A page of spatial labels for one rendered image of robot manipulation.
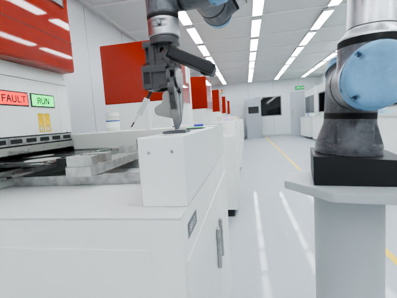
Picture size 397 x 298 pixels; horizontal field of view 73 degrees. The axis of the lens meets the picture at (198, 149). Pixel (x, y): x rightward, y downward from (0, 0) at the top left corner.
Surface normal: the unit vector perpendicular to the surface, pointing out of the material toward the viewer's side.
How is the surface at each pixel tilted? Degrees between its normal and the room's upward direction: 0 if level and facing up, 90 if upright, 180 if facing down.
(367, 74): 98
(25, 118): 90
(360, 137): 73
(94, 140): 90
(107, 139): 90
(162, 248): 90
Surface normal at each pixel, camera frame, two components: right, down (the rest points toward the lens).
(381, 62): -0.29, 0.26
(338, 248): -0.72, 0.12
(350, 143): -0.40, -0.19
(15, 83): 0.98, -0.05
